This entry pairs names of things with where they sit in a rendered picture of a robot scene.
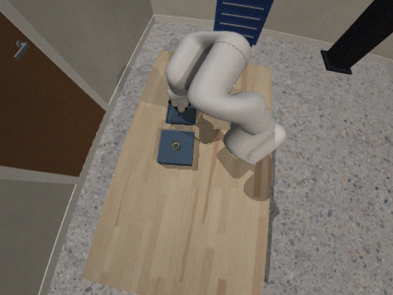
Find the blue rimmed tray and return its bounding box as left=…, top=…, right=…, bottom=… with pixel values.
left=165, top=104, right=197, bottom=125

